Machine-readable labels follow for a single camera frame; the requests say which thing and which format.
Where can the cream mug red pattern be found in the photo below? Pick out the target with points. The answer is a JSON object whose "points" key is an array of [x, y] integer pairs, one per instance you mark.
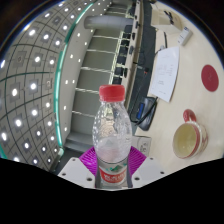
{"points": [[188, 140]]}

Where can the row of black office chairs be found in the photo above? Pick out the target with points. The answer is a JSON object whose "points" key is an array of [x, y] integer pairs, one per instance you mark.
{"points": [[124, 50]]}

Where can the clear water bottle red cap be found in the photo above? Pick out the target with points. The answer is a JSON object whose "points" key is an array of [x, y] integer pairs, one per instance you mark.
{"points": [[111, 133]]}

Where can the white remote control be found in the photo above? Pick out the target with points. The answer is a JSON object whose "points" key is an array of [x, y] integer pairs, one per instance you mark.
{"points": [[185, 36]]}

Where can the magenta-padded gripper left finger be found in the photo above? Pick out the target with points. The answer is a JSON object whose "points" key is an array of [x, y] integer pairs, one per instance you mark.
{"points": [[76, 170]]}

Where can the flat round red coaster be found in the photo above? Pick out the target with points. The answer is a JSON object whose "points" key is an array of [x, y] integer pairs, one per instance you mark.
{"points": [[210, 78]]}

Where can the ceiling lights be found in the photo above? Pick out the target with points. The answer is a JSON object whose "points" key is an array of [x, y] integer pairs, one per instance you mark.
{"points": [[33, 86]]}

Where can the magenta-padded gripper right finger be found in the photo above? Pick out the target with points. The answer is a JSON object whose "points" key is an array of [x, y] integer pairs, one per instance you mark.
{"points": [[150, 168]]}

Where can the white paper sheet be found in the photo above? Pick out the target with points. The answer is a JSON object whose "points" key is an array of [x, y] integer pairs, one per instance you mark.
{"points": [[165, 73]]}

